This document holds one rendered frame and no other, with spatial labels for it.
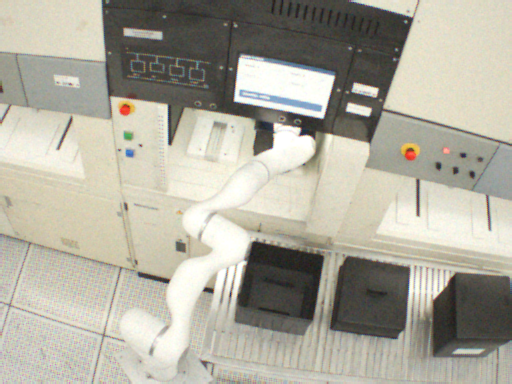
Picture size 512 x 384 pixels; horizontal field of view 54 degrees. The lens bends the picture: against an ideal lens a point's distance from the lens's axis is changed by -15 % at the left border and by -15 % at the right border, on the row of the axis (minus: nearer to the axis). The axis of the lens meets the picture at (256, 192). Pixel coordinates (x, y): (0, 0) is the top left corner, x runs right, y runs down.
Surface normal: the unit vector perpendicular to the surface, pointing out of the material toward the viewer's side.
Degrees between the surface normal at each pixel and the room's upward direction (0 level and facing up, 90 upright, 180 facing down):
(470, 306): 0
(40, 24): 90
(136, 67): 90
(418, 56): 90
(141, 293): 0
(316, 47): 90
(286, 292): 0
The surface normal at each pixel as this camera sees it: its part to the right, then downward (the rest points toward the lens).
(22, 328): 0.10, -0.55
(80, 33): -0.16, 0.81
